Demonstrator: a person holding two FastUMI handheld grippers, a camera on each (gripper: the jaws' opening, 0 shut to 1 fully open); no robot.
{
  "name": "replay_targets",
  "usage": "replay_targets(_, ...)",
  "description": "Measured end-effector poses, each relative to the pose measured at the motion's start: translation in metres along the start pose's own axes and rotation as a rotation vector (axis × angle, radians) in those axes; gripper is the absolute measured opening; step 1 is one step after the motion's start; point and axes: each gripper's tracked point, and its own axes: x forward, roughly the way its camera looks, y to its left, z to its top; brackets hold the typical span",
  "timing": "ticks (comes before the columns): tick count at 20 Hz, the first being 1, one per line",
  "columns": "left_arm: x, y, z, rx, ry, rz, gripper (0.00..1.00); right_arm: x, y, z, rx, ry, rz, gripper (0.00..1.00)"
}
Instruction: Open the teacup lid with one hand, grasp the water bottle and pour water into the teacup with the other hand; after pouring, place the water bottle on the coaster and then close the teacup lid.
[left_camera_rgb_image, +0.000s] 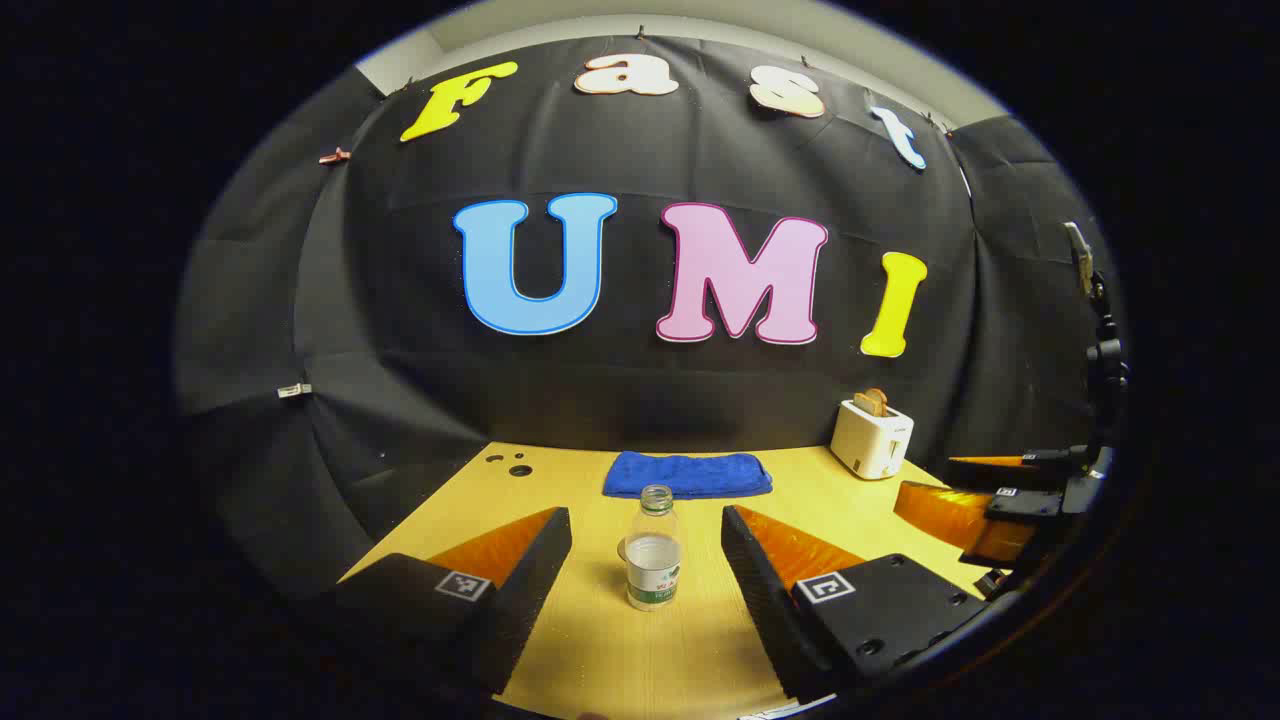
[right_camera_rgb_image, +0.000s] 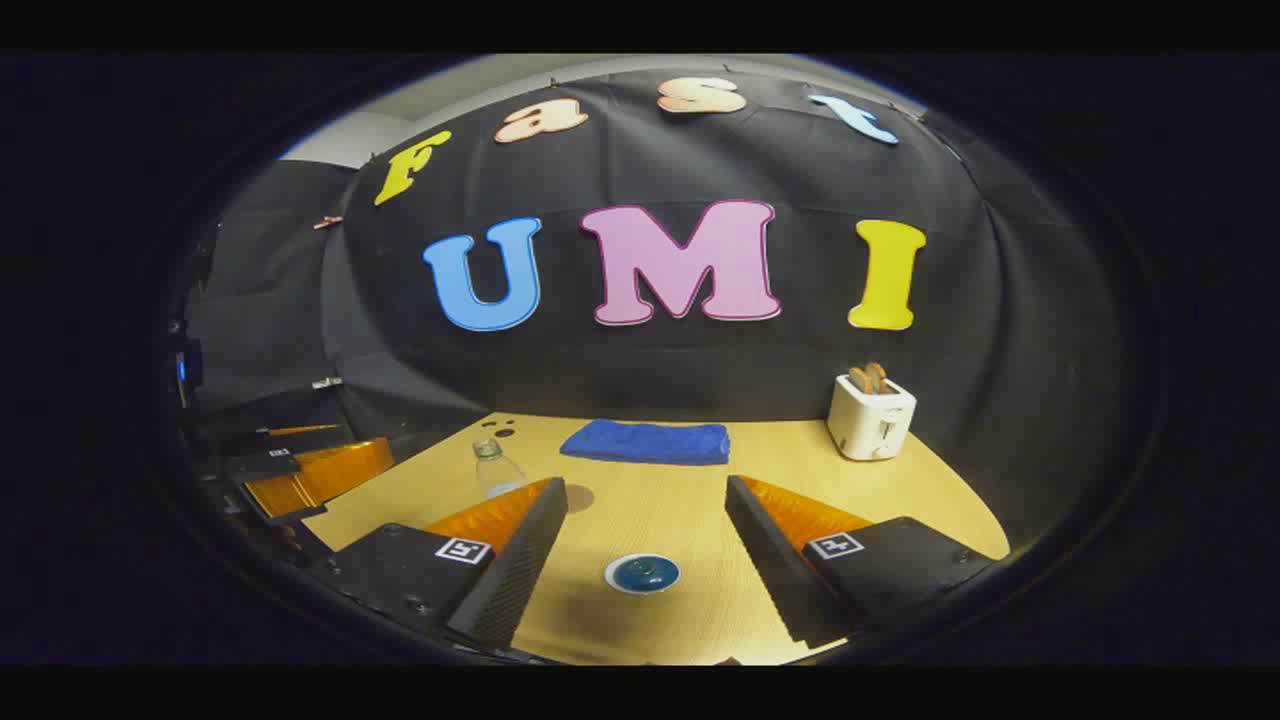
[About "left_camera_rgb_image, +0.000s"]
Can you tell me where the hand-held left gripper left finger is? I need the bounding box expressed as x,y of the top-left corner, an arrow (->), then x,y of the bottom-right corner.
335,506 -> 573,696

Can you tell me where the black backdrop cloth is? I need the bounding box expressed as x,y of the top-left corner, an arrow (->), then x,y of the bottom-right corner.
175,35 -> 1126,601

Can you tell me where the clear plastic water bottle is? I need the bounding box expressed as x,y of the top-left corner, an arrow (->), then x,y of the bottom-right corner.
624,484 -> 685,612

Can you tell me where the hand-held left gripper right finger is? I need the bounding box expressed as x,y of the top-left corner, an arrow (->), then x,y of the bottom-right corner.
721,505 -> 991,706

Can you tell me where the white toaster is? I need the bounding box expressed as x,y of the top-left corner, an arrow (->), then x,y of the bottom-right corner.
830,398 -> 915,481

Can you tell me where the folded blue towel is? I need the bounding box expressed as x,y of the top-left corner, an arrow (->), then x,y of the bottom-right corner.
602,451 -> 774,500

